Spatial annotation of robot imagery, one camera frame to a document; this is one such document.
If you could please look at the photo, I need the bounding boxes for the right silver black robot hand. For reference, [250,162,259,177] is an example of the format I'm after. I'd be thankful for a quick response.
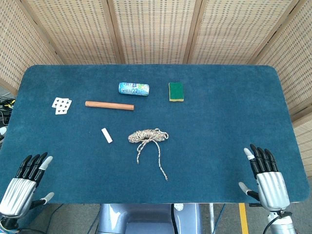
[238,143,293,217]

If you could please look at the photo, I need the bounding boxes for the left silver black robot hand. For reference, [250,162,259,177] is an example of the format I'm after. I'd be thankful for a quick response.
[0,152,55,219]

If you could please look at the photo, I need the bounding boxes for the speckled beige rope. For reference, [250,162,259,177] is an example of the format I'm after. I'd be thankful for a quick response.
[127,128,169,181]

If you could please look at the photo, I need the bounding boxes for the metal table leg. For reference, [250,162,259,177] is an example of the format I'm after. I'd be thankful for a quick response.
[209,203,215,234]

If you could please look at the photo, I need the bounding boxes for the blue carpet table cover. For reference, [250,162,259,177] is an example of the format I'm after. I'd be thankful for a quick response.
[0,64,310,204]

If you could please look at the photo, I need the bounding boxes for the clubs playing card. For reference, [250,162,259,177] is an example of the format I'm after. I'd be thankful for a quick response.
[51,97,70,109]
[55,99,73,116]

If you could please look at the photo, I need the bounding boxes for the small white rectangular block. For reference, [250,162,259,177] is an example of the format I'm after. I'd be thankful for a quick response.
[101,127,113,144]

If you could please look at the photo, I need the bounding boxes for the brown wooden round stick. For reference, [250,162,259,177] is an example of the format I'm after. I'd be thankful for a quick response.
[85,100,135,111]

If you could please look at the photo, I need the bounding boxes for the blue-grey robot torso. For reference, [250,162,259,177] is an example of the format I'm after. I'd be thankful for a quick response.
[97,203,203,234]

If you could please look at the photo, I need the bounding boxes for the green yellow sponge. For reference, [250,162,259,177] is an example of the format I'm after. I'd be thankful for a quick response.
[168,81,184,102]

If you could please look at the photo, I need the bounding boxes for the blue printed beverage can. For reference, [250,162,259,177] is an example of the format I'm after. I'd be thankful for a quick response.
[118,82,150,97]

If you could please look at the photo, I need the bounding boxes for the woven bamboo folding screen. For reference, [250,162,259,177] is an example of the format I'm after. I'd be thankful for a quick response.
[0,0,312,180]

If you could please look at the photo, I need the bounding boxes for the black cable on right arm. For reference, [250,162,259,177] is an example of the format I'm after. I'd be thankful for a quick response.
[263,214,281,234]

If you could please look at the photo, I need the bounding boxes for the black equipment with cables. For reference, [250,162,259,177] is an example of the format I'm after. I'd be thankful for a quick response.
[0,96,17,144]

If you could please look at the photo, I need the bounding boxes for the black cable on torso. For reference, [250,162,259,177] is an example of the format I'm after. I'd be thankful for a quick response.
[170,204,176,234]

